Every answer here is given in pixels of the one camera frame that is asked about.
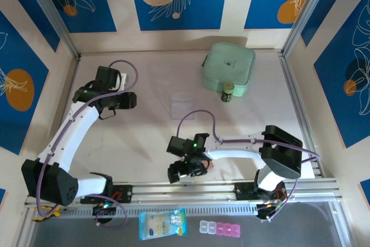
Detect clear plastic card tray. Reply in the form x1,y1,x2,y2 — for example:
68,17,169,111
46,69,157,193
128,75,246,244
170,90,195,121

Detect small dark bottle green cap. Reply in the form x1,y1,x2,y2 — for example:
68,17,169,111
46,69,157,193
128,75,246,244
221,82,234,103

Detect blue wet wipes packet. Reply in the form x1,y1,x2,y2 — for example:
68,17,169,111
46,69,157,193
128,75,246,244
138,208,188,241

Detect white and pink pill organizer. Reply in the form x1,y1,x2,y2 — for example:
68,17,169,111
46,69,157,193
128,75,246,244
199,220,241,238

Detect mint green zip pouch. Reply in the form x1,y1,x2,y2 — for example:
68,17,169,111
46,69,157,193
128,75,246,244
201,42,257,98

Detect black controller board with LED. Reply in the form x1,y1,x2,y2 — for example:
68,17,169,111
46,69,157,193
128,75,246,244
256,200,287,222
91,200,118,225

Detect grey metal front shelf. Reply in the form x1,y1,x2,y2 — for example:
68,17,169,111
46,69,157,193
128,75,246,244
28,209,343,247

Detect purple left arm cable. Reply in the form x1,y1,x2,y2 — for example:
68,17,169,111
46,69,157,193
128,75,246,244
34,60,138,229

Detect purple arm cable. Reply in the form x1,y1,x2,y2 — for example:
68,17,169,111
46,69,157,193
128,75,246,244
34,60,138,229
176,110,321,223

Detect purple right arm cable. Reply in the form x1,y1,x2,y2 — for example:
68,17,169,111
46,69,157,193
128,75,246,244
176,110,321,223

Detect aluminium front frame rail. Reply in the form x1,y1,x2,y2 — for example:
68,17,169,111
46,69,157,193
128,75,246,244
24,178,343,209

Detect aluminium left side rail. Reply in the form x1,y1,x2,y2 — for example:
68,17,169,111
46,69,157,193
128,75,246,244
42,56,81,185

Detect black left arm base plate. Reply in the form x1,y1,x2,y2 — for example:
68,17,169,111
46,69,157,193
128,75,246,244
80,185,134,204

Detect grey slotted cable duct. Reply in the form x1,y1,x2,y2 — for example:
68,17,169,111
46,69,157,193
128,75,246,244
59,204,258,216

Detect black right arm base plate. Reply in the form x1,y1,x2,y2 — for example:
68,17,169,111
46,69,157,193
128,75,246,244
234,182,287,201

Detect aluminium left corner post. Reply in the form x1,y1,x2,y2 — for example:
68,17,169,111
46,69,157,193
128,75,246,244
21,0,81,58

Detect aluminium corner post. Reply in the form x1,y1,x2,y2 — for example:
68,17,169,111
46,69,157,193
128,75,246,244
21,0,81,58
282,0,333,57

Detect aluminium right side rail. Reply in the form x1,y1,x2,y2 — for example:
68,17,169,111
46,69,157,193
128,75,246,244
279,51,323,179

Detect yellow handled pliers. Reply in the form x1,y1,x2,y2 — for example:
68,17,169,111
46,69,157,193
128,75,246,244
32,205,62,222

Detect aluminium right corner post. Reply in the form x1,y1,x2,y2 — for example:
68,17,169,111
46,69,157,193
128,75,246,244
282,0,333,57

